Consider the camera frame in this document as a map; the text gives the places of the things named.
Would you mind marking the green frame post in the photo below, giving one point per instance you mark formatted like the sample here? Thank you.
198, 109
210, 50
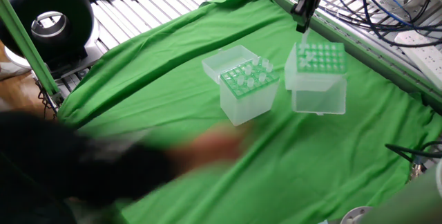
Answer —
26, 42

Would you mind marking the green cloth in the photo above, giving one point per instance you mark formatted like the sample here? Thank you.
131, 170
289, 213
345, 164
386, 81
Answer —
310, 155

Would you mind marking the white power strip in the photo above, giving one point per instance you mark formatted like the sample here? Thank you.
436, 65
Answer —
428, 65

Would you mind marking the bare right forearm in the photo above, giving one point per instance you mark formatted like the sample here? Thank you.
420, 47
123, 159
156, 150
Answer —
183, 160

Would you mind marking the white shoe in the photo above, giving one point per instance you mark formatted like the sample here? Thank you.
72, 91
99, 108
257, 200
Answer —
14, 72

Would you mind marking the person's right hand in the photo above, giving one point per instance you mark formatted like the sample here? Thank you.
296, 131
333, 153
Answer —
221, 148

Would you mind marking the translucent tip box holding tips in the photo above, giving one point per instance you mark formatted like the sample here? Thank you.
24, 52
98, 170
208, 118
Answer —
317, 92

